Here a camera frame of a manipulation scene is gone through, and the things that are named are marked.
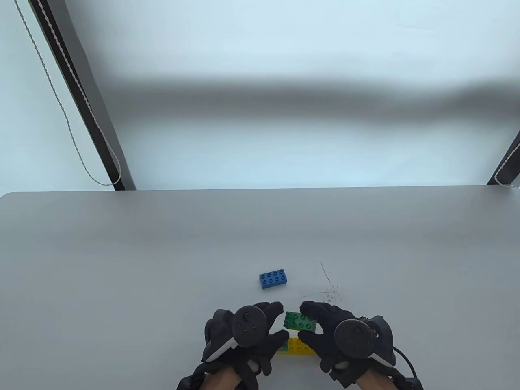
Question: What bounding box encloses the person's right hand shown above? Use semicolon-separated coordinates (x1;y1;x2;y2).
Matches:
298;301;397;389

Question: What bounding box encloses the person's left hand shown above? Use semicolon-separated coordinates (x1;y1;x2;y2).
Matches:
202;301;290;377

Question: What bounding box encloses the blue lego brick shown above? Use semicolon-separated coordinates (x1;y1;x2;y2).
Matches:
259;269;290;290

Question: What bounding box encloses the person's left forearm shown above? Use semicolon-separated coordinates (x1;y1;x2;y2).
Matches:
201;360;246;390

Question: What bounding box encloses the person's right forearm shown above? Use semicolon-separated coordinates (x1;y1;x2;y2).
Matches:
357;368;394;390

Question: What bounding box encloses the black cable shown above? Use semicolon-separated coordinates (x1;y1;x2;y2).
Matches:
391;345;418;379

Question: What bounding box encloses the white twisted cord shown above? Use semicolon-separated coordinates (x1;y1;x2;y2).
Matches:
491;131;520;188
13;0;122;187

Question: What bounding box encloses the black frame post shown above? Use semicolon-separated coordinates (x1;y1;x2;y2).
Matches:
28;0;137;191
487;129;520;186

